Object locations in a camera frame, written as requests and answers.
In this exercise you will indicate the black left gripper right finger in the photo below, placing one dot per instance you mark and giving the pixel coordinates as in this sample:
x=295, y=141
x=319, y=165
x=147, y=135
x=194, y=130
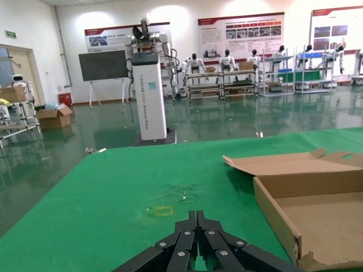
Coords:
x=221, y=249

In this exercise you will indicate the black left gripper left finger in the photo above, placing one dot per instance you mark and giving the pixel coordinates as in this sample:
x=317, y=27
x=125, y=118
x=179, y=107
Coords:
x=181, y=249

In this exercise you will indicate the empty-lidded brown cardboard box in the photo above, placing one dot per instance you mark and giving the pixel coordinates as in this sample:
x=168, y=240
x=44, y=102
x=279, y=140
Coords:
x=326, y=226

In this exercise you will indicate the open cardboard box on floor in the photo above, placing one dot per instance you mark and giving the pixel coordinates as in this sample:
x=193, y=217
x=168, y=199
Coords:
x=54, y=119

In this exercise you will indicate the red box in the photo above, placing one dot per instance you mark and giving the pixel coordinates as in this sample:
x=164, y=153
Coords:
x=65, y=99

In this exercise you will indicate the yellow tape square mark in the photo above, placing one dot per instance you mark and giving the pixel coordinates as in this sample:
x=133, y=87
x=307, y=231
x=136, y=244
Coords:
x=164, y=208

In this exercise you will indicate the green table cloth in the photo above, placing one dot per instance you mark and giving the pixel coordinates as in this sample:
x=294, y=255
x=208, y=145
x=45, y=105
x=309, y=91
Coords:
x=85, y=212

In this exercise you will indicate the metal table clamp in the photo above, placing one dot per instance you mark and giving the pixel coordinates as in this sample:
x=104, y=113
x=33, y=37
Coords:
x=259, y=134

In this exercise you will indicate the low metal workbench rack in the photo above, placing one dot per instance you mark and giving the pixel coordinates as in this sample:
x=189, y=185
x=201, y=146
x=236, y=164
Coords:
x=239, y=85
x=202, y=88

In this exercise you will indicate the white humanoid robot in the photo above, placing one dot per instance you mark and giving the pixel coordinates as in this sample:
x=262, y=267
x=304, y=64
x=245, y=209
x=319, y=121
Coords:
x=340, y=52
x=254, y=58
x=227, y=60
x=308, y=48
x=280, y=54
x=194, y=63

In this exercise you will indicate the tall rack with green panel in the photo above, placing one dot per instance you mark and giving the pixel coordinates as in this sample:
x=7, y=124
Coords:
x=309, y=76

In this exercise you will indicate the tall metal shelf rack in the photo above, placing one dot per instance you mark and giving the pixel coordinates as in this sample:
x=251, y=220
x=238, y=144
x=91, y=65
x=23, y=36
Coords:
x=276, y=58

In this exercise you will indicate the black screen on stand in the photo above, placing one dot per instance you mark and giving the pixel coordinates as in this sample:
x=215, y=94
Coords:
x=102, y=65

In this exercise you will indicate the brown cardboard carton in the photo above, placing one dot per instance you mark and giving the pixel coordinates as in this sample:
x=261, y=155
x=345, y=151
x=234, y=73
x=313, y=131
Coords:
x=12, y=95

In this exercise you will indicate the small white round-head robot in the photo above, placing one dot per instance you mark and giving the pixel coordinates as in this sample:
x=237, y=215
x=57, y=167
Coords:
x=19, y=80

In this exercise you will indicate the green exit sign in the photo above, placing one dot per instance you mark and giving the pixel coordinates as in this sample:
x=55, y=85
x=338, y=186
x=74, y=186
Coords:
x=10, y=34

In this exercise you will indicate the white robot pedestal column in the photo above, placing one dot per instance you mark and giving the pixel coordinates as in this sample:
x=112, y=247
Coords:
x=149, y=99

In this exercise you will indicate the white pipe frame rack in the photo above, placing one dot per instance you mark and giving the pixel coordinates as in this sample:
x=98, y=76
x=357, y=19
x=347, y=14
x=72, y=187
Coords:
x=24, y=113

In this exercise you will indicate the wide red white wall poster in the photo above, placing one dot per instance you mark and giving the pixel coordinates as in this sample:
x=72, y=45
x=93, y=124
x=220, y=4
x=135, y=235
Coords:
x=241, y=37

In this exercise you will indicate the wall poster with robot photo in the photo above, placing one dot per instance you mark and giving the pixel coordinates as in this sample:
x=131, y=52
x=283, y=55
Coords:
x=107, y=39

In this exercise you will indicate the white door frame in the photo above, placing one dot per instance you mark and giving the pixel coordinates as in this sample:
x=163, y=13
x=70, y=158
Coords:
x=33, y=73

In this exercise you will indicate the wall poster with dark photos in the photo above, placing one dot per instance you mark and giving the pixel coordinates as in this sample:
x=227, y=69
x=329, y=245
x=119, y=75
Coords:
x=331, y=31

